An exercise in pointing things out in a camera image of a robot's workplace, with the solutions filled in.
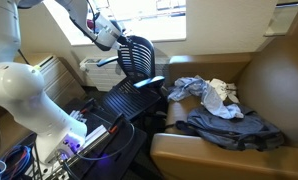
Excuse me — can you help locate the blue coiled cable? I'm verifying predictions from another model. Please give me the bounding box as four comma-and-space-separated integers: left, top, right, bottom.
0, 143, 33, 180

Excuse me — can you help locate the tan leather armchair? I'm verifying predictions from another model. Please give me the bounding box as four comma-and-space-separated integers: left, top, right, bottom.
150, 33, 298, 180

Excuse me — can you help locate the grey backpack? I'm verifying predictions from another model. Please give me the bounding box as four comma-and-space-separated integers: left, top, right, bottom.
175, 105, 284, 151

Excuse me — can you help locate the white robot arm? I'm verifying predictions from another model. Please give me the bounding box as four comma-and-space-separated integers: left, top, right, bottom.
0, 0, 87, 166

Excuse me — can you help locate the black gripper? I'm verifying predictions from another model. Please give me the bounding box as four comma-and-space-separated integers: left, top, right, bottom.
117, 34, 132, 46

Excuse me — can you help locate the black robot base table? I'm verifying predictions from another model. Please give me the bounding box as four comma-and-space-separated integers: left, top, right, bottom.
54, 99, 147, 180

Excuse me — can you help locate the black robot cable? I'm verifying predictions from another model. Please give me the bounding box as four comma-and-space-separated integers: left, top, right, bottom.
60, 113, 137, 168

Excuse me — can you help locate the black office chair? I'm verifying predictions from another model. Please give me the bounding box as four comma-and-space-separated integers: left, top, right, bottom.
97, 35, 166, 121

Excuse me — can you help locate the light blue shirt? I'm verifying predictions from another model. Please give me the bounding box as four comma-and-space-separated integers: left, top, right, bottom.
168, 75, 244, 119

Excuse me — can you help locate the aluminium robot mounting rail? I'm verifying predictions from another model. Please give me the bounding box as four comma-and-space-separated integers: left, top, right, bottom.
43, 125, 109, 180

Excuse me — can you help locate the white cloth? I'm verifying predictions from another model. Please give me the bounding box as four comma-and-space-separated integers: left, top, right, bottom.
208, 78, 239, 103

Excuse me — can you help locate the tan filing cabinet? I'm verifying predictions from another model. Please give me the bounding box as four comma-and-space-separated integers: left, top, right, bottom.
25, 53, 85, 107

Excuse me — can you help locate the white wall radiator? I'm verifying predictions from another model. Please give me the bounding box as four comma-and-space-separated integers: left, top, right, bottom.
79, 55, 170, 93

